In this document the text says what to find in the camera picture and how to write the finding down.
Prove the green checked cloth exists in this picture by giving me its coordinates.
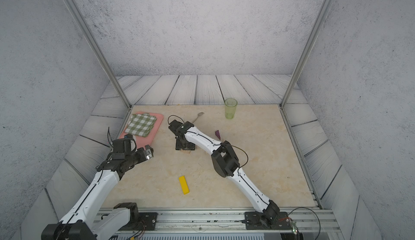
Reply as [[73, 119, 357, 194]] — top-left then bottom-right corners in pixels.
[[125, 113, 157, 137]]

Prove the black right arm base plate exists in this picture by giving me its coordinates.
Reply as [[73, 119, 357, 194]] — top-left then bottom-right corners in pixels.
[[242, 211, 292, 230]]

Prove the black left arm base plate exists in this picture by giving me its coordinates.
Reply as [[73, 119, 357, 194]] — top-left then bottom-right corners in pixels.
[[120, 212, 158, 231]]

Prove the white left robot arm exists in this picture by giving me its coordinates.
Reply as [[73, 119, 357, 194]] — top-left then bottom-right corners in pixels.
[[41, 134, 153, 240]]

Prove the aluminium frame post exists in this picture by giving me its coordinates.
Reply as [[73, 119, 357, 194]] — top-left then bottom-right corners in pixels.
[[63, 0, 132, 110], [280, 0, 334, 109]]

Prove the green translucent plastic cup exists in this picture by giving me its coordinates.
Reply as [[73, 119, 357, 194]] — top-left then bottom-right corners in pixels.
[[224, 98, 238, 120]]

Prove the metal spoon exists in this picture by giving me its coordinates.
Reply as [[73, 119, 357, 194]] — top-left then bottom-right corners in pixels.
[[191, 112, 204, 123]]

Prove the yellow long block left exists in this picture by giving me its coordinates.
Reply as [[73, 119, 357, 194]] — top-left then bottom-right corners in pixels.
[[178, 176, 190, 195]]

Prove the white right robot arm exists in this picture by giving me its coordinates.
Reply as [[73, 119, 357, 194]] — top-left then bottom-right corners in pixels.
[[169, 120, 282, 229]]

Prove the purple triangular block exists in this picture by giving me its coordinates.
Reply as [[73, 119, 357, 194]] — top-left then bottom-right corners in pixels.
[[215, 130, 221, 140]]

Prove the right aluminium frame post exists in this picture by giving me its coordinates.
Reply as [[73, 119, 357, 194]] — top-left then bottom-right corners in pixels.
[[280, 0, 334, 109]]

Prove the left aluminium frame post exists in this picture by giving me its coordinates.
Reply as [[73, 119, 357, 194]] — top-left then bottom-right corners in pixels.
[[63, 0, 132, 110]]

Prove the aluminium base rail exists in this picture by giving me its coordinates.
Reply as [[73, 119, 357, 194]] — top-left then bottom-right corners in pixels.
[[138, 208, 344, 240]]

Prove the black cable at base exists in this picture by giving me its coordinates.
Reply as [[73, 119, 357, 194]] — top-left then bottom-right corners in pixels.
[[286, 207, 322, 240]]

